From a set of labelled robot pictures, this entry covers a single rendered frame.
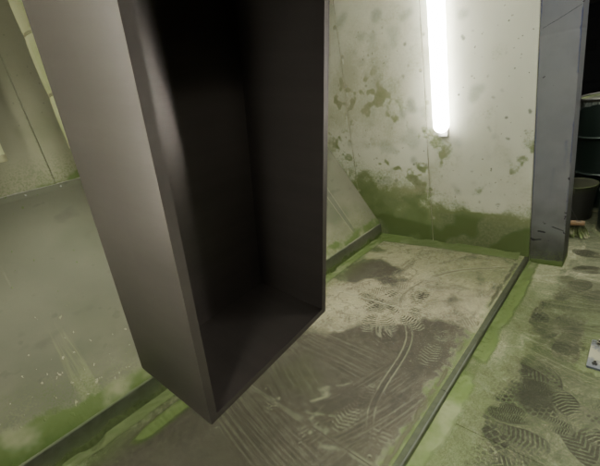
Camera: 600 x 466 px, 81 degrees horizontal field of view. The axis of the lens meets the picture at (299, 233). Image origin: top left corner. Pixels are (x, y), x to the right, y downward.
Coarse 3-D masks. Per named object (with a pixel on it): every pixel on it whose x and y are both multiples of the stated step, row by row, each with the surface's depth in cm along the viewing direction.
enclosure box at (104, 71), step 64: (64, 0) 61; (128, 0) 54; (192, 0) 99; (256, 0) 106; (320, 0) 95; (64, 64) 70; (128, 64) 58; (192, 64) 105; (256, 64) 115; (320, 64) 102; (64, 128) 82; (128, 128) 65; (192, 128) 110; (256, 128) 126; (320, 128) 110; (128, 192) 75; (192, 192) 117; (256, 192) 140; (320, 192) 120; (128, 256) 89; (192, 256) 124; (256, 256) 154; (320, 256) 132; (128, 320) 108; (192, 320) 83; (256, 320) 138; (192, 384) 97
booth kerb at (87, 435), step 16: (368, 240) 293; (336, 256) 264; (144, 384) 167; (160, 384) 173; (128, 400) 162; (144, 400) 168; (96, 416) 153; (112, 416) 158; (128, 416) 163; (80, 432) 149; (96, 432) 154; (48, 448) 141; (64, 448) 145; (80, 448) 150; (32, 464) 138; (48, 464) 142
